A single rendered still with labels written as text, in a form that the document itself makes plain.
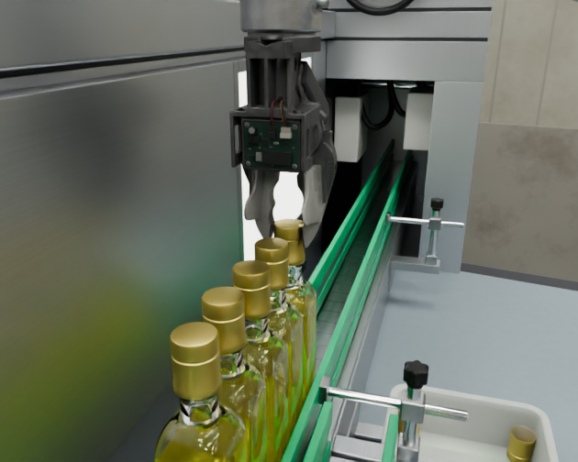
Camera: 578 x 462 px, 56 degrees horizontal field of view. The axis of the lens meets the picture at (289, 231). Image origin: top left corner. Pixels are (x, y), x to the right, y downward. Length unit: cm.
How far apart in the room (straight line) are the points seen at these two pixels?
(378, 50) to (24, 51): 105
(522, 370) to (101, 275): 85
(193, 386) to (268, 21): 30
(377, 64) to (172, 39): 84
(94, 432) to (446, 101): 109
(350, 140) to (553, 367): 78
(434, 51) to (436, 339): 66
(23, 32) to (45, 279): 17
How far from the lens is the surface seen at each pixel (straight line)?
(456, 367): 111
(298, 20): 49
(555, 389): 112
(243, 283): 47
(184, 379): 39
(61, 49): 46
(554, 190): 302
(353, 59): 139
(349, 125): 153
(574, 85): 294
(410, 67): 137
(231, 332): 44
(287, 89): 49
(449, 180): 141
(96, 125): 48
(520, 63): 293
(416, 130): 149
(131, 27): 54
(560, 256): 313
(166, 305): 61
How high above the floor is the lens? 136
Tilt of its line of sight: 21 degrees down
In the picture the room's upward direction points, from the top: straight up
